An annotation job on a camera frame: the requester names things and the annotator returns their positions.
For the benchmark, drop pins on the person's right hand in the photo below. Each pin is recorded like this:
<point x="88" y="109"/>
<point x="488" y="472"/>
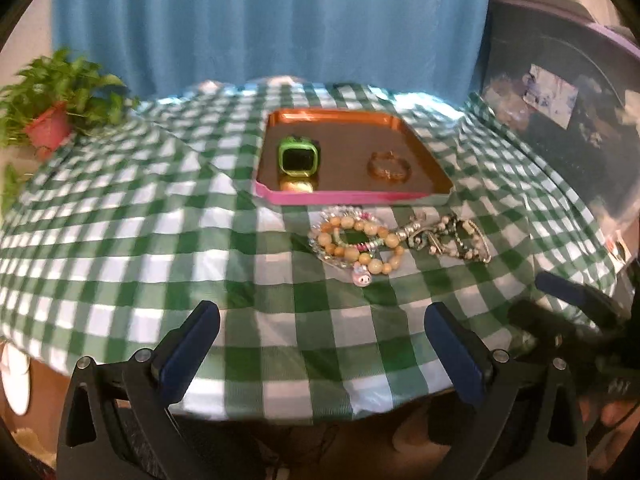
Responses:
<point x="617" y="425"/>

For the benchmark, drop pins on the blue curtain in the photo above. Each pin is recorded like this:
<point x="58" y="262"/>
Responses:
<point x="250" y="20"/>

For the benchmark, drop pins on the green smart watch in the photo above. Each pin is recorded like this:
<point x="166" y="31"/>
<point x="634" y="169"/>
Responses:
<point x="299" y="157"/>

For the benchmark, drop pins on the white round object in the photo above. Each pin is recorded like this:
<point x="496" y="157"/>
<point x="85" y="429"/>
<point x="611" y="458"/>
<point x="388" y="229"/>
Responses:
<point x="15" y="380"/>

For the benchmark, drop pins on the copper tray pink rim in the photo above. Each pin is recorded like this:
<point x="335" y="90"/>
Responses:
<point x="350" y="150"/>

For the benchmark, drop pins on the white label sticker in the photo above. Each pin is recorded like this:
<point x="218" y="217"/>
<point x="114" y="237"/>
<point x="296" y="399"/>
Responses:
<point x="550" y="92"/>

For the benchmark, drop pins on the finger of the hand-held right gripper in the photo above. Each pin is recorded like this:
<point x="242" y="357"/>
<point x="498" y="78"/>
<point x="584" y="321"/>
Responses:
<point x="570" y="290"/>
<point x="550" y="322"/>

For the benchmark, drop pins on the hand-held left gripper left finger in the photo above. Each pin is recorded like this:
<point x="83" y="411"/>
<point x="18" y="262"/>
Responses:
<point x="190" y="350"/>

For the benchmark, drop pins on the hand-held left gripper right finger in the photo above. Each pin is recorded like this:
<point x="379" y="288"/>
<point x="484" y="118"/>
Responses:
<point x="455" y="355"/>

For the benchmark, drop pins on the potted green plant red pot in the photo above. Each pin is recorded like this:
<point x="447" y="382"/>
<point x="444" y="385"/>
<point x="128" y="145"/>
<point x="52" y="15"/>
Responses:
<point x="50" y="127"/>

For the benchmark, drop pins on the green white checked tablecloth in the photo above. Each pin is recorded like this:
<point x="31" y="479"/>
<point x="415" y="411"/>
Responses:
<point x="150" y="240"/>

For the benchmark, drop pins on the clear storage bin purple lid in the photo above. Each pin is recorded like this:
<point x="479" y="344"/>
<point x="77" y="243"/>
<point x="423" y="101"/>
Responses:
<point x="590" y="170"/>

